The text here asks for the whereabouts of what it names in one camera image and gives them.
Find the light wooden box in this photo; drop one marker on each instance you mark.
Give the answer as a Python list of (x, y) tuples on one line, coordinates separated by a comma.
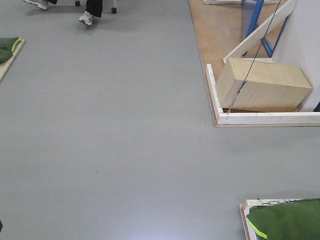
[(261, 86)]

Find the plywood base platform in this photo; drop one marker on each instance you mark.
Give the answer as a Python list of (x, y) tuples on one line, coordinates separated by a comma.
[(217, 29)]

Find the white sneaker right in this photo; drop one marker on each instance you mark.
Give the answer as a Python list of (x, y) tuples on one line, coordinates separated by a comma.
[(87, 18)]

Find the white sneaker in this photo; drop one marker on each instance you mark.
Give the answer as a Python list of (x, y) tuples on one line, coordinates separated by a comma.
[(87, 18), (41, 4)]

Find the black trouser leg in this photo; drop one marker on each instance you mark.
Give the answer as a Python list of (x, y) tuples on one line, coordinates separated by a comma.
[(94, 7)]

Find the white sneaker left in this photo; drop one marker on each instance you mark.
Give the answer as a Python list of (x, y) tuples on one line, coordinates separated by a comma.
[(41, 4)]

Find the green sandbag lower left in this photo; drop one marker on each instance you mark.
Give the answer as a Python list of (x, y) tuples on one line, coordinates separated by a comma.
[(5, 55)]

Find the green sandbag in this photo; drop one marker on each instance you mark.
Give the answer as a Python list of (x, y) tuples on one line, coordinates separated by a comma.
[(287, 220), (5, 55), (9, 43)]

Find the green sandbag upper left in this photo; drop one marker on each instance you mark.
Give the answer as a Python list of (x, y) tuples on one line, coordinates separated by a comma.
[(9, 43)]

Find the white diagonal brace beam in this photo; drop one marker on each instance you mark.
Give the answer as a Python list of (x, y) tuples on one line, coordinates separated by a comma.
[(269, 24)]

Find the green sandbag lower right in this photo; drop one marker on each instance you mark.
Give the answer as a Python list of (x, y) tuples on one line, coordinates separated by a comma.
[(287, 220)]

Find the white wooden base frame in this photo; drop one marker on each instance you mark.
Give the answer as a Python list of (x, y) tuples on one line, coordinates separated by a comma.
[(253, 119)]

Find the white frame lower right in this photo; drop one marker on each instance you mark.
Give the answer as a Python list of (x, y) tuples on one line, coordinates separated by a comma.
[(250, 207)]

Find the blue metal frame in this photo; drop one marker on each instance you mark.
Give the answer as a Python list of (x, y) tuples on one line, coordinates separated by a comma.
[(251, 10)]

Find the white wall panel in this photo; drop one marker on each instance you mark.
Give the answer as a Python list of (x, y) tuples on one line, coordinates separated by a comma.
[(299, 45)]

